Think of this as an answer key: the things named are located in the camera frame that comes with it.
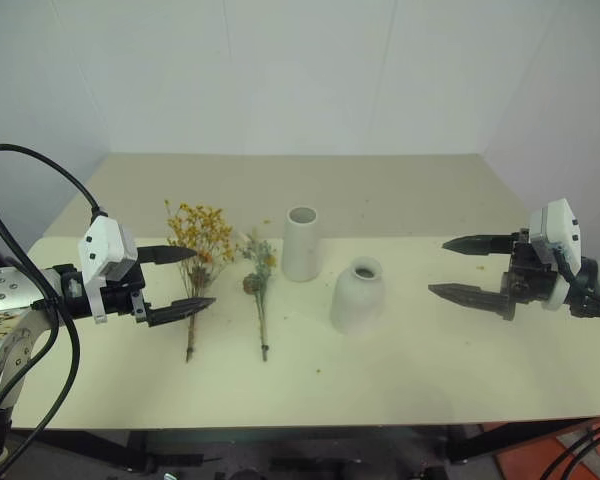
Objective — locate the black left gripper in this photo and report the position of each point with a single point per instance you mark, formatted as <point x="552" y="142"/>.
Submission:
<point x="125" y="295"/>

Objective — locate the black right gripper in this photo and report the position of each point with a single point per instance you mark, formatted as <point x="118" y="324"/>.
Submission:
<point x="527" y="280"/>

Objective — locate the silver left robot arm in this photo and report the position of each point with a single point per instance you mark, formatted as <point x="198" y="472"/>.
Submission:
<point x="2" y="295"/>

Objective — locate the white narrow-necked vase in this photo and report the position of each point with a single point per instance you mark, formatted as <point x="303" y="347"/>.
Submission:
<point x="356" y="300"/>

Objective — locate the white cylindrical vase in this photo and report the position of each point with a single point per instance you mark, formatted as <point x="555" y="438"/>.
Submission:
<point x="301" y="245"/>

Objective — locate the yellow dried flower bunch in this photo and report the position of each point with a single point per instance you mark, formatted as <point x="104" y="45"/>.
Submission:
<point x="200" y="230"/>

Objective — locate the pale green dried flower bunch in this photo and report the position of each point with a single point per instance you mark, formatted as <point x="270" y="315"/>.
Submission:
<point x="260" y="270"/>

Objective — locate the orange floor mat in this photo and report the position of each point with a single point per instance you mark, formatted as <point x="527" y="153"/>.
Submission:
<point x="530" y="455"/>

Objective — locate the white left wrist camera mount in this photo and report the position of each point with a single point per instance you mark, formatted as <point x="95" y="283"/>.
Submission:
<point x="100" y="242"/>

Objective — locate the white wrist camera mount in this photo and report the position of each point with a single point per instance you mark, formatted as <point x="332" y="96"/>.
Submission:
<point x="560" y="225"/>
<point x="100" y="242"/>

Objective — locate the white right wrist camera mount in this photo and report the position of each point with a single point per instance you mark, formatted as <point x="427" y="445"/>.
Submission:
<point x="560" y="225"/>

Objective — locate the black table frame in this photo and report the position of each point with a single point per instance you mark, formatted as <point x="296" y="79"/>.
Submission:
<point x="300" y="440"/>

